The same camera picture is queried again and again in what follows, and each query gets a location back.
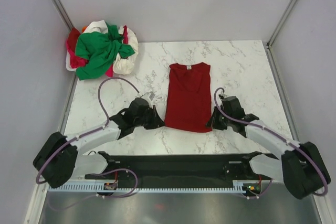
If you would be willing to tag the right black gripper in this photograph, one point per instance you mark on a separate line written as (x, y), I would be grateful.
(213, 123)

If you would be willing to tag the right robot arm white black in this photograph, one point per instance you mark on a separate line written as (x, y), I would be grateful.
(299, 166)

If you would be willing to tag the white slotted cable duct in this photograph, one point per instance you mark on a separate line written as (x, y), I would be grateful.
(235, 187)

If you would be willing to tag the cream white t shirt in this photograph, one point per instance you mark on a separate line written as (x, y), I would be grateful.
(120, 66)

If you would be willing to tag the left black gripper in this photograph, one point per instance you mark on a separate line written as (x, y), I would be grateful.
(156, 121)

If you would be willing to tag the green t shirt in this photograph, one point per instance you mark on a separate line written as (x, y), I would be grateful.
(100, 50)

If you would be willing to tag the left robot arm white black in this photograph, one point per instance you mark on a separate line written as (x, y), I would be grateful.
(63, 157)

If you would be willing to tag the right aluminium frame post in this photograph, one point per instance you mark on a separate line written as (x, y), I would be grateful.
(288, 10)

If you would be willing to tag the dark red t shirt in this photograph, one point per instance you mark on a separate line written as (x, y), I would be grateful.
(189, 102)

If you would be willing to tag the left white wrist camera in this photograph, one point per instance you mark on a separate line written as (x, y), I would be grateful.
(148, 97)

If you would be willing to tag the pink magenta t shirt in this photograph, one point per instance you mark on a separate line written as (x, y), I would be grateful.
(73, 62)

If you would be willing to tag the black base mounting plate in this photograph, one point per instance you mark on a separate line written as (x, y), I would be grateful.
(178, 170)

